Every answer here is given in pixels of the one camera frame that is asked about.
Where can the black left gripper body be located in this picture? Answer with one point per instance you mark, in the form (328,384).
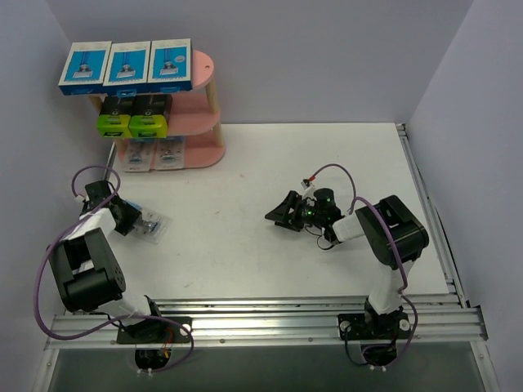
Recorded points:
(127,216)

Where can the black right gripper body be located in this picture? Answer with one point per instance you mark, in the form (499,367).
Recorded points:
(296,213)

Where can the clear blister razor pack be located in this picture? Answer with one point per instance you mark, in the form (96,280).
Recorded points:
(138,156)
(151,226)

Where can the white Gillette razor pack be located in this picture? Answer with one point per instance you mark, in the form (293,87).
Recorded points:
(170,154)

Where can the black green razor box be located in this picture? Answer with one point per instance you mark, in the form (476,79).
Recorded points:
(115,116)
(150,116)

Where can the blue Harry's razor box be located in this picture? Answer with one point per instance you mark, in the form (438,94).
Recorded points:
(170,66)
(127,69)
(84,69)

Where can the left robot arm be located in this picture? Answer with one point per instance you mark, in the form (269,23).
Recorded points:
(84,266)

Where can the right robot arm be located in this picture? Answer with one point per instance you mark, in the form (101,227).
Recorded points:
(395,235)

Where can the pink three-tier shelf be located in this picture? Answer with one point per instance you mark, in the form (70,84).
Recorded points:
(195,114)

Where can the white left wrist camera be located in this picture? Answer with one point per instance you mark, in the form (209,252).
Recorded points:
(102,219)

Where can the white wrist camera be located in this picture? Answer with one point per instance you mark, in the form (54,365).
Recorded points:
(102,219)
(308,188)

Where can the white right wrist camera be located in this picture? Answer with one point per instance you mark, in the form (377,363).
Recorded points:
(308,188)

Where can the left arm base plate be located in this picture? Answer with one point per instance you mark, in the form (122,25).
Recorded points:
(155,332)

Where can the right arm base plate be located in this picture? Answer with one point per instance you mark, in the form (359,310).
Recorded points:
(363,327)

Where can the aluminium rail frame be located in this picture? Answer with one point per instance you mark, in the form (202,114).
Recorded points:
(248,284)

